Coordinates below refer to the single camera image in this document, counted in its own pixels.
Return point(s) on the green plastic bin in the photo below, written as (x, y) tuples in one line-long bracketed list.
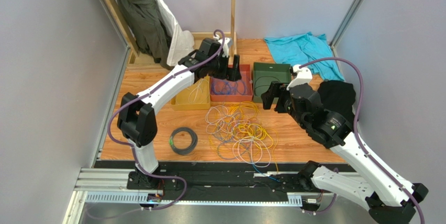
[(264, 74)]

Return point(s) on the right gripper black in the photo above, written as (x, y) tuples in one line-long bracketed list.
[(278, 97)]

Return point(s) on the yellow plastic bin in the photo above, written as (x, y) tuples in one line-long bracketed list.
[(195, 97)]

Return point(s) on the cyan cloth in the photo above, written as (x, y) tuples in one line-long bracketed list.
[(304, 48)]

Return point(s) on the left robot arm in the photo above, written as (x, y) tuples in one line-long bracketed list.
[(137, 114)]

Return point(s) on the red plastic bin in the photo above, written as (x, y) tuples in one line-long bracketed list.
[(227, 91)]

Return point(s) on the black cloth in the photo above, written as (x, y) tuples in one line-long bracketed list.
[(338, 96)]

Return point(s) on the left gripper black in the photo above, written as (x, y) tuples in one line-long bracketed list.
[(232, 75)]

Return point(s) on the aluminium frame rail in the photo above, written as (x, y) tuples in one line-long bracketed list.
[(112, 186)]

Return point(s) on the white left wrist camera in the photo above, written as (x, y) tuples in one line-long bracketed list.
[(226, 45)]

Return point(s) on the olive green cloth hanging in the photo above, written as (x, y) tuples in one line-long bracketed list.
[(144, 19)]

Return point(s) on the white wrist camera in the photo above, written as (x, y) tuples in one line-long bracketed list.
[(226, 45), (299, 76)]

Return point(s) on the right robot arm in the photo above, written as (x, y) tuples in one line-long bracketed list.
[(383, 193)]

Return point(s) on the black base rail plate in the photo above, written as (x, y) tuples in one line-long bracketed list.
[(220, 181)]

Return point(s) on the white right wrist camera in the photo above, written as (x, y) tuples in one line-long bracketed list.
[(299, 76)]

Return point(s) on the wooden frame stand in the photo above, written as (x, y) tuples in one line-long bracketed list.
[(200, 17)]

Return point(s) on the white cloth hanging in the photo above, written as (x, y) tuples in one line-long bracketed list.
[(181, 41)]

